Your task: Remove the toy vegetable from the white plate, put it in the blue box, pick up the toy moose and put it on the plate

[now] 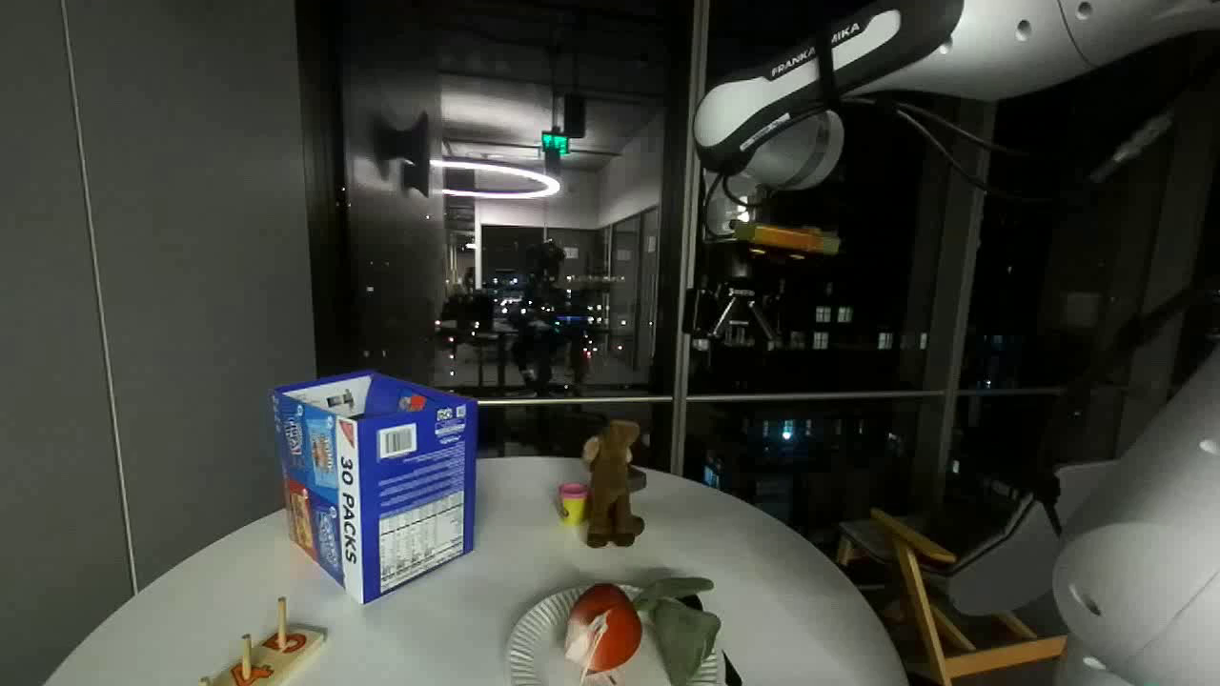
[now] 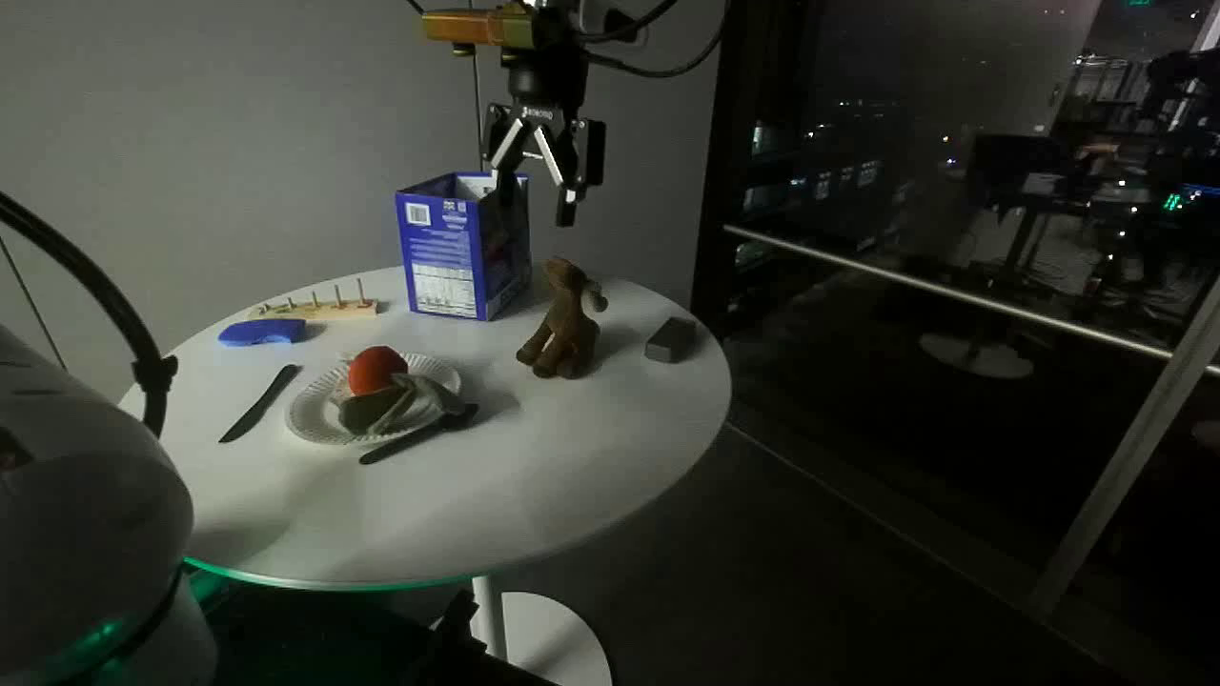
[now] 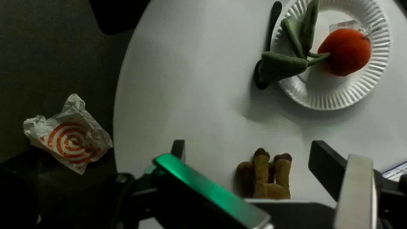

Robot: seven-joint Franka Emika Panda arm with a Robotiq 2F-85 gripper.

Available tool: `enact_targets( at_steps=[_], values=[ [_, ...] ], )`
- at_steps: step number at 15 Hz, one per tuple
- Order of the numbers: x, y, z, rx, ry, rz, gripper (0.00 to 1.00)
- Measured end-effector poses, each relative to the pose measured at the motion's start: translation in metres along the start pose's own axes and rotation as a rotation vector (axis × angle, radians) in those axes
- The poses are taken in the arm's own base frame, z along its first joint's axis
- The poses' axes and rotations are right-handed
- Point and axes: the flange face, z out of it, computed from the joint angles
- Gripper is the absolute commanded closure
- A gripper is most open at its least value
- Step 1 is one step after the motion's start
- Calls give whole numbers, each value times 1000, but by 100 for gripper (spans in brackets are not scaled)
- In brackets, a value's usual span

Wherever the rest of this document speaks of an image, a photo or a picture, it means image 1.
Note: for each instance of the white paper plate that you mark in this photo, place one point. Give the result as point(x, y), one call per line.
point(535, 643)

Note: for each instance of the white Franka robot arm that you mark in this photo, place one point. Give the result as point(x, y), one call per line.
point(916, 40)

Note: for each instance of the window horizontal rail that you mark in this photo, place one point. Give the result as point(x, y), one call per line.
point(823, 393)

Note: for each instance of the wooden peg board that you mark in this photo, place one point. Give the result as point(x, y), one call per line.
point(273, 651)

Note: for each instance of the brown plush toy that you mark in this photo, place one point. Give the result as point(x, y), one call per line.
point(615, 491)

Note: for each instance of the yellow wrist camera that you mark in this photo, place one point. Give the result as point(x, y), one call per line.
point(793, 237)

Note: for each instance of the blue cardboard box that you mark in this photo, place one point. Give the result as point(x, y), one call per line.
point(407, 498)

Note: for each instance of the wooden lounge chair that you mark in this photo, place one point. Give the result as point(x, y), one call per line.
point(935, 622)

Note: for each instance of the window frame post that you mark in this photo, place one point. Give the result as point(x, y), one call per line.
point(687, 317)

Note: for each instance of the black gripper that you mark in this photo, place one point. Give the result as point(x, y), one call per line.
point(726, 272)

